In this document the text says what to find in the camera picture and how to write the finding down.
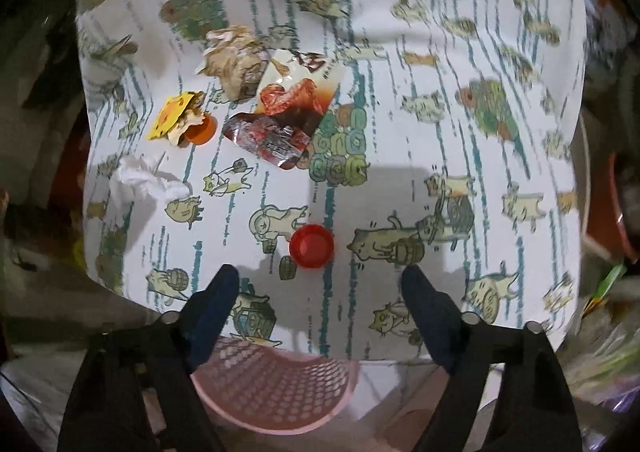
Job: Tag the red plastic basin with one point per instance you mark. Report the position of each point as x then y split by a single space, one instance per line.
607 212

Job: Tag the clear plastic bag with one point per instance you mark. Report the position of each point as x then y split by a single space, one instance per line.
600 357

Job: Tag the crumpled brown paper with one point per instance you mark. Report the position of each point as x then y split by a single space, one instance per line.
235 62

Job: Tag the red bottle cap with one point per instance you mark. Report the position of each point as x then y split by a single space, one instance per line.
312 246

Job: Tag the yellow paper wrapper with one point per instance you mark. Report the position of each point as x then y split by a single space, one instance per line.
169 117

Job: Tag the crumpled white tissue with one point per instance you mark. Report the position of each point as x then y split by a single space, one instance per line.
137 180

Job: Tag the red snack packet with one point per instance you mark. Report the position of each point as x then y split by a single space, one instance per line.
295 96

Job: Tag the crumpled silver red wrapper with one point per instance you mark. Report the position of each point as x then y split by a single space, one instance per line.
265 137

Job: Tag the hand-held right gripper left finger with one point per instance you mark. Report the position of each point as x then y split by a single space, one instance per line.
220 293

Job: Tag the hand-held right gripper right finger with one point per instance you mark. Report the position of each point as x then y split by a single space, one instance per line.
419 294

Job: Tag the pink perforated plastic basket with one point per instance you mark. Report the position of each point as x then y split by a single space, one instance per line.
275 387

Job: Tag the cat print white blanket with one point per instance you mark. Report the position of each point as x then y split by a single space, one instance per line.
400 182

